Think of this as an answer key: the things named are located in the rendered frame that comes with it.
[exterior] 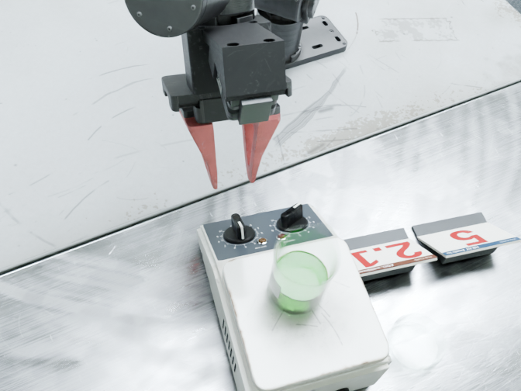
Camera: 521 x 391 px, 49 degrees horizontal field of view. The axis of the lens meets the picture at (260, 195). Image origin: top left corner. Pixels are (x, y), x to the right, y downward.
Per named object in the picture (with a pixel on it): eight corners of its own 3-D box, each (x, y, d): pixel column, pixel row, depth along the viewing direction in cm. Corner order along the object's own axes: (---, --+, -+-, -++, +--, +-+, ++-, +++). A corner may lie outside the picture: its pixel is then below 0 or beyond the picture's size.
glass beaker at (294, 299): (301, 335, 49) (319, 296, 42) (251, 298, 50) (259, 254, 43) (339, 284, 52) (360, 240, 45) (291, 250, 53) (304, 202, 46)
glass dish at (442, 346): (436, 382, 56) (444, 375, 54) (381, 365, 56) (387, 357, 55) (442, 330, 59) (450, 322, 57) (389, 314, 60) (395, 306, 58)
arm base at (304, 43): (361, 4, 75) (333, -28, 78) (222, 43, 68) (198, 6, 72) (348, 50, 81) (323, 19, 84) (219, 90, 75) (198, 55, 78)
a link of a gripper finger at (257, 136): (284, 192, 52) (281, 90, 47) (206, 205, 50) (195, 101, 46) (263, 163, 57) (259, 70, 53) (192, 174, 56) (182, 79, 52)
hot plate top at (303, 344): (219, 265, 52) (219, 261, 51) (342, 238, 55) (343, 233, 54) (256, 396, 46) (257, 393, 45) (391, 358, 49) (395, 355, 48)
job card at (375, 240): (329, 243, 64) (336, 224, 60) (402, 228, 65) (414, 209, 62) (347, 293, 60) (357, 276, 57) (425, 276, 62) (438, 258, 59)
